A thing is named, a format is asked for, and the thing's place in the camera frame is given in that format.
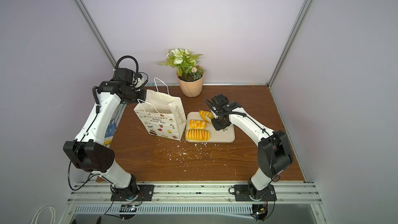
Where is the ridged oval bread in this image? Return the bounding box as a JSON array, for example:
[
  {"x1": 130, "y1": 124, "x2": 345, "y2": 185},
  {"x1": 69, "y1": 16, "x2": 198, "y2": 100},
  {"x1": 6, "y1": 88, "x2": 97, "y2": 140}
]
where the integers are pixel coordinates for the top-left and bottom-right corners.
[{"x1": 199, "y1": 110, "x2": 215, "y2": 124}]

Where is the small twisted bread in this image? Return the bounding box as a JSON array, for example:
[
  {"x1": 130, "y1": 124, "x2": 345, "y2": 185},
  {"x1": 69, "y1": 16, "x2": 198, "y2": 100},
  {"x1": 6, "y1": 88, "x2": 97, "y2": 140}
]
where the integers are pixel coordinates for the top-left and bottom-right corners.
[{"x1": 189, "y1": 119, "x2": 207, "y2": 130}]

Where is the white printed paper gift bag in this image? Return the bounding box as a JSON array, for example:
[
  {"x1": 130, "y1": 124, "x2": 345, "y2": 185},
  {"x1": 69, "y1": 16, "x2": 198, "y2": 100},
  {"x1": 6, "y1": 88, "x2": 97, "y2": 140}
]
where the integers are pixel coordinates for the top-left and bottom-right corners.
[{"x1": 134, "y1": 88, "x2": 187, "y2": 141}]

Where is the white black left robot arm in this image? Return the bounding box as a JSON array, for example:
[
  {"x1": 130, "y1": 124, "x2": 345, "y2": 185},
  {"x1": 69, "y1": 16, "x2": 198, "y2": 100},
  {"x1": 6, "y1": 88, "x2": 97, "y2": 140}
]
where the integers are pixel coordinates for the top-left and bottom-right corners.
[{"x1": 63, "y1": 55, "x2": 147, "y2": 198}]

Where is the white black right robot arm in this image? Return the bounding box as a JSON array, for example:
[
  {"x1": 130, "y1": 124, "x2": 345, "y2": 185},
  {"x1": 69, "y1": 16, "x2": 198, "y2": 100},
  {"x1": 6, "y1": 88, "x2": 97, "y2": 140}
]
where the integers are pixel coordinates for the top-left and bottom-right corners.
[{"x1": 205, "y1": 94, "x2": 294, "y2": 201}]

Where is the long ridged bread front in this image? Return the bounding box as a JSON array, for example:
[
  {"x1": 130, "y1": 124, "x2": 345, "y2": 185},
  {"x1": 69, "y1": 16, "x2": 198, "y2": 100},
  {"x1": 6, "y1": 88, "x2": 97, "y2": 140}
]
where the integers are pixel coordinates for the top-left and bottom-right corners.
[{"x1": 186, "y1": 129, "x2": 210, "y2": 142}]

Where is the beige rectangular tray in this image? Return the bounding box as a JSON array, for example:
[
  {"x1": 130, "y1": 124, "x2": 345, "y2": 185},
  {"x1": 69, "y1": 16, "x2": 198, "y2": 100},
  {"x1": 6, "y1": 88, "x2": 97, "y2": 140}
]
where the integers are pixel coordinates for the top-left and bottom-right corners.
[{"x1": 186, "y1": 112, "x2": 235, "y2": 143}]

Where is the potted plant in pink pot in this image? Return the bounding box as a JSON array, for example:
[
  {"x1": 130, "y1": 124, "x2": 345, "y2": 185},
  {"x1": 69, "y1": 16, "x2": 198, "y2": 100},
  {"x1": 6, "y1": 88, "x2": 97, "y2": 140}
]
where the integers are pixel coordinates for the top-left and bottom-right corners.
[{"x1": 158, "y1": 48, "x2": 205, "y2": 98}]

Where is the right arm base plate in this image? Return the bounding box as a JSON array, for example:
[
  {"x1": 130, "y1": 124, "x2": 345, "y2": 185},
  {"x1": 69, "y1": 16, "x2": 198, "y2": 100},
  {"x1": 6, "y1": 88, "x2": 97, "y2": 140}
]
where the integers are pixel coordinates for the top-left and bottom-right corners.
[{"x1": 229, "y1": 184, "x2": 277, "y2": 202}]

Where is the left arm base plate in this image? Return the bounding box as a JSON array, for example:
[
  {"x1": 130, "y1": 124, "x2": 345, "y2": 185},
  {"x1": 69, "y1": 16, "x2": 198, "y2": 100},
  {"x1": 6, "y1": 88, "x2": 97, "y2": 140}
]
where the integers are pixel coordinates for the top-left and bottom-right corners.
[{"x1": 111, "y1": 184, "x2": 154, "y2": 202}]

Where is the aluminium front rail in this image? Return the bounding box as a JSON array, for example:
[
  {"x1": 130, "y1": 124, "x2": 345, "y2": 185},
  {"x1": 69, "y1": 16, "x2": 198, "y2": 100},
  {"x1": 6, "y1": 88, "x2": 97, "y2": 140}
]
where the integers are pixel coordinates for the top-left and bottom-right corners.
[{"x1": 66, "y1": 182, "x2": 322, "y2": 205}]

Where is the white cable loop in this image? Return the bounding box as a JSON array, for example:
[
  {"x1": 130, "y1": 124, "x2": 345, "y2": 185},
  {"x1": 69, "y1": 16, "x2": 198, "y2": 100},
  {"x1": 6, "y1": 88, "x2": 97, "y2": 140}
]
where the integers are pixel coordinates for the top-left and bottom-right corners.
[{"x1": 30, "y1": 205, "x2": 57, "y2": 224}]

